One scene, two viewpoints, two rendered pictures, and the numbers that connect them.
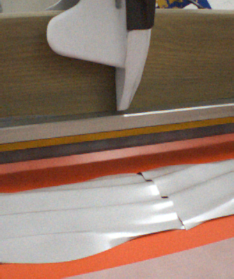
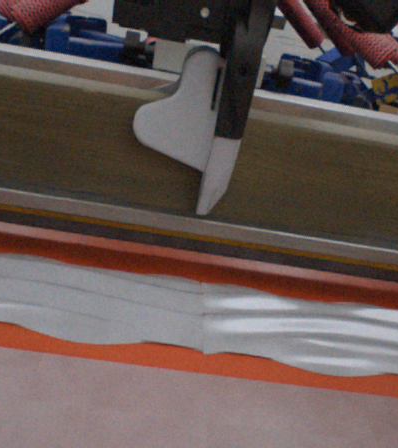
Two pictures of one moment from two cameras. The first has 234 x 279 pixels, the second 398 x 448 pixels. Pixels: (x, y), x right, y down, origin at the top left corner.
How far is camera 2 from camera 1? 0.09 m
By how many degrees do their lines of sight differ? 13
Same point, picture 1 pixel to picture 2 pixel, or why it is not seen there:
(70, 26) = (158, 118)
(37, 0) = not seen: hidden behind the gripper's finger
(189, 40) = (297, 158)
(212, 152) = (300, 286)
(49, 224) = (78, 303)
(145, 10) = (235, 119)
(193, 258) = (187, 381)
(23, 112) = (102, 189)
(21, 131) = (93, 207)
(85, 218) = (113, 308)
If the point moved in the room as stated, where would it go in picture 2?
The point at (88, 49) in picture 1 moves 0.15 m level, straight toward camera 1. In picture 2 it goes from (172, 145) to (20, 253)
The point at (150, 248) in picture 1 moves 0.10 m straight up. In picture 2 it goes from (155, 357) to (190, 159)
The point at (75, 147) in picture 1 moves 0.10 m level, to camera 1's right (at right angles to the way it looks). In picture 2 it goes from (152, 238) to (299, 283)
